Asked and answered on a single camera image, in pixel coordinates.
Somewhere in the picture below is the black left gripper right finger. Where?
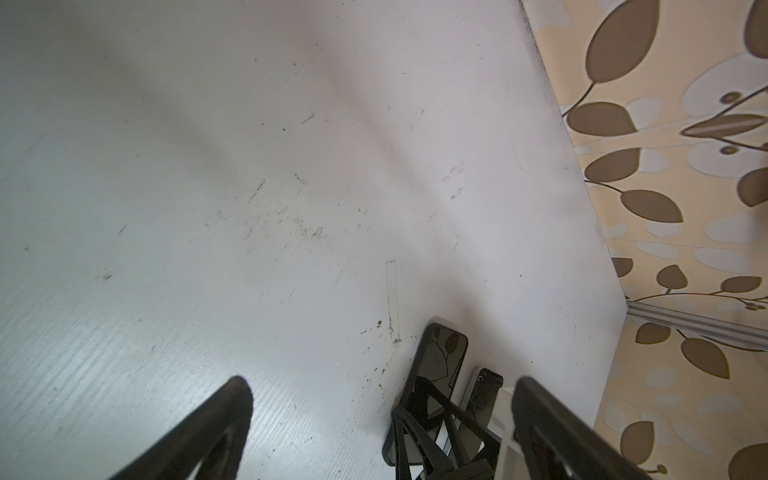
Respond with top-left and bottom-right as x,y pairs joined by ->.
511,376 -> 649,480

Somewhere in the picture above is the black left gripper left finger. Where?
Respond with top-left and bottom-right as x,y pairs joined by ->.
113,376 -> 253,479

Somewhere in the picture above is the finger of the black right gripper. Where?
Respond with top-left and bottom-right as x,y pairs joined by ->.
391,377 -> 501,480

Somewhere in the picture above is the black phone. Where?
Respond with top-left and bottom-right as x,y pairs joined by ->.
382,321 -> 470,479

